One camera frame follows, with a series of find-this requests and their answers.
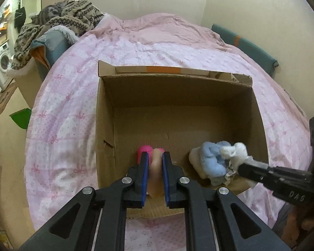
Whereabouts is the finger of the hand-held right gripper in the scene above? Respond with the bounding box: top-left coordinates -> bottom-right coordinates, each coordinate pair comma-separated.
245,160 -> 269,170
238,163 -> 273,188

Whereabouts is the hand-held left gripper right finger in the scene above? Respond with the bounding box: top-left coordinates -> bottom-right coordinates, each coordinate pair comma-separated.
162,152 -> 291,251

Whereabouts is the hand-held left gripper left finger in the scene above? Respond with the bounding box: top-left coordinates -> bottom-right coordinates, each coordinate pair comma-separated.
19,152 -> 150,251

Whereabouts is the pink and peach squishy toy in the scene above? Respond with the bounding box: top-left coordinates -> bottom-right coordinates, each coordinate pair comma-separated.
136,144 -> 166,198

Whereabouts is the white fluffy cloth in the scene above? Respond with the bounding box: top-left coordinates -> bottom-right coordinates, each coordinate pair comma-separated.
220,142 -> 254,182

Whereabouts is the white plush with blue trim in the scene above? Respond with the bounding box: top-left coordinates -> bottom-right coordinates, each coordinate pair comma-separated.
189,148 -> 207,179

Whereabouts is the light blue fluffy plush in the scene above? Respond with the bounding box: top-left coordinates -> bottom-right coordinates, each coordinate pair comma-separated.
199,141 -> 232,187

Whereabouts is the cardboard box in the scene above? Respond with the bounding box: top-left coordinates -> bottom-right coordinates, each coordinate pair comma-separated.
95,60 -> 270,220

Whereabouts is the person's right hand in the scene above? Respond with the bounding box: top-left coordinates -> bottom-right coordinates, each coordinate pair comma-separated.
286,206 -> 314,242

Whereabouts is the person's right leg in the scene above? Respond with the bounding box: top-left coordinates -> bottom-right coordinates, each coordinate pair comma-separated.
272,201 -> 293,238

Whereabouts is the teal headboard with orange stripe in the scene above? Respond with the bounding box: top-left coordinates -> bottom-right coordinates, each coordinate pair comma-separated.
211,23 -> 280,76

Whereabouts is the pink patterned bedspread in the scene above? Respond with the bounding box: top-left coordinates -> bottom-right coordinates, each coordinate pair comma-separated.
23,13 -> 313,231

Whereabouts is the green floor item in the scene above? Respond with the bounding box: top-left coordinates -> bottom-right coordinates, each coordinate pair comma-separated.
10,108 -> 31,130

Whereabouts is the patterned floor mat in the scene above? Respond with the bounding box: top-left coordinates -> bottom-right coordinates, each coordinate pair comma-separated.
0,81 -> 17,115

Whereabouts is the patterned knit blanket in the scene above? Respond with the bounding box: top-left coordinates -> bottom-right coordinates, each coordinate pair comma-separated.
8,0 -> 105,71

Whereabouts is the white washing machine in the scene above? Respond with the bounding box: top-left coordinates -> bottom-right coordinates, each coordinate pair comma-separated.
0,40 -> 15,89

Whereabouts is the black hanging garment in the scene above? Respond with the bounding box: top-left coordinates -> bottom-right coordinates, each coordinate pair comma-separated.
14,6 -> 27,29

